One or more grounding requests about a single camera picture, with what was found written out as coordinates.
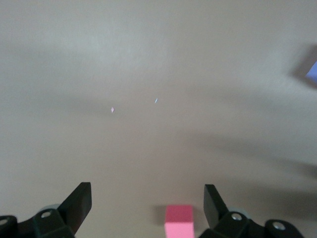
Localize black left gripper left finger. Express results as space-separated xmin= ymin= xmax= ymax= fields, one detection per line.
xmin=0 ymin=182 xmax=93 ymax=238

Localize coral red foam cube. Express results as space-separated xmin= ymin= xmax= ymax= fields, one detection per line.
xmin=164 ymin=204 xmax=194 ymax=238

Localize dented purple foam cube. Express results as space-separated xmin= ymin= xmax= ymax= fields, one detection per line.
xmin=305 ymin=60 xmax=317 ymax=82

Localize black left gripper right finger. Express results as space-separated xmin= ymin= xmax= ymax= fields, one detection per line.
xmin=199 ymin=184 xmax=304 ymax=238

